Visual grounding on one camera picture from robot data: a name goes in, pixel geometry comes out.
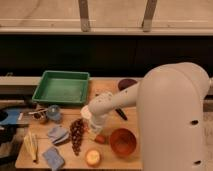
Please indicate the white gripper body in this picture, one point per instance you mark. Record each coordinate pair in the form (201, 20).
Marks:
(96, 123)

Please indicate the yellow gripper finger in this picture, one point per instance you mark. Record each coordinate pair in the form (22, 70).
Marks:
(92, 136)

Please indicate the red pepper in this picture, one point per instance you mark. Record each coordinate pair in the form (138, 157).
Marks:
(100, 139)

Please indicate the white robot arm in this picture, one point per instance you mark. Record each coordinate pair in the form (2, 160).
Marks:
(169, 103)

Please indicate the red bowl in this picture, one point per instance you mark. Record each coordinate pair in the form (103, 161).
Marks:
(122, 142)

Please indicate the dark purple bowl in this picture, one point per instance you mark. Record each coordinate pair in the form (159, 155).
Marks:
(125, 83)

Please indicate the white cup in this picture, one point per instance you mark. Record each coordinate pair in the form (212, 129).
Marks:
(85, 113)

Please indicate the dark grape bunch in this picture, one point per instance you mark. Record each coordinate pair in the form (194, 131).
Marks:
(76, 135)

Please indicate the yellow apple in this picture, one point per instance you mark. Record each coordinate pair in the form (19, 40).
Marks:
(93, 157)

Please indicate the blue grey cloth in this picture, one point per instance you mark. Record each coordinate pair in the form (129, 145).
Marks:
(58, 134)

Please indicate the blue cloth front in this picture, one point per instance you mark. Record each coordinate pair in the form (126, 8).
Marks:
(53, 159)

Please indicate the green plastic tray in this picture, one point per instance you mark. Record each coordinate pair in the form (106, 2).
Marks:
(62, 88)

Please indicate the small brown toy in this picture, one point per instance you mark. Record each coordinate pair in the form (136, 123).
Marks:
(39, 115)

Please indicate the yellow corn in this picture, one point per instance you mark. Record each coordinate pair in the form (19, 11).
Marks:
(31, 145)

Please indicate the blue black equipment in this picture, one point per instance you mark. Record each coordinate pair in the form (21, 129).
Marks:
(12, 118)

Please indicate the black handled peeler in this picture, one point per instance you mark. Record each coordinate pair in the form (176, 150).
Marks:
(121, 114)

